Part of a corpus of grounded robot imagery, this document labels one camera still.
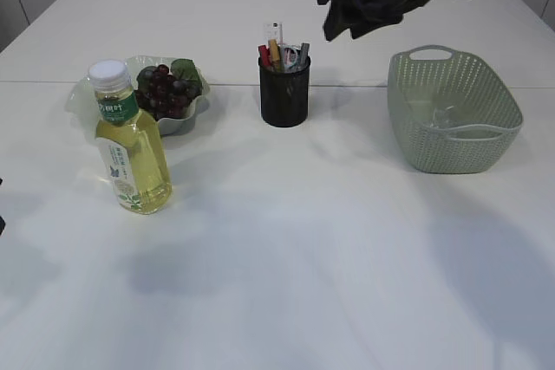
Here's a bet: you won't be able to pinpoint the red glitter pen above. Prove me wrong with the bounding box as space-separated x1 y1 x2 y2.
258 45 272 69

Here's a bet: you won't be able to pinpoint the yellow tea bottle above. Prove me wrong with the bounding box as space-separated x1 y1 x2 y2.
88 60 173 215

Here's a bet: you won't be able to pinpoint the clear plastic ruler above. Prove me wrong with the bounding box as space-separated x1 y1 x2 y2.
263 22 284 47

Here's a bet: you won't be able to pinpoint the green woven plastic basket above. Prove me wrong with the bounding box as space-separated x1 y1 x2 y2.
387 45 524 174

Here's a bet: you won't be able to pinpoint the pink scissors with sheath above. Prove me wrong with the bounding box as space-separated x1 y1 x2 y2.
279 43 301 73

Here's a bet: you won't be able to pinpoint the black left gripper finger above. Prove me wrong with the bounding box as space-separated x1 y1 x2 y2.
0 179 5 236

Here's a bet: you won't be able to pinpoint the gold glitter pen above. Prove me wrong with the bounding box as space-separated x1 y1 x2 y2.
268 38 284 73

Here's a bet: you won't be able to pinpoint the purple grape bunch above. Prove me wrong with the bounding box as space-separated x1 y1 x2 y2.
134 58 204 120

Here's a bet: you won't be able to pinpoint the black mesh pen holder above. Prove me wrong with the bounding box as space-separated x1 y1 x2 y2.
258 57 311 128

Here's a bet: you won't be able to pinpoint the clear plastic sheet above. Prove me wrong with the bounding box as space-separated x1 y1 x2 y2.
425 105 465 129

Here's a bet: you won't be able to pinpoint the green wavy plastic plate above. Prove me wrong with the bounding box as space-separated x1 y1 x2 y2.
65 55 209 136

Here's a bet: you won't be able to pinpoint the silver glitter pen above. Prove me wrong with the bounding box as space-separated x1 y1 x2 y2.
297 42 310 69

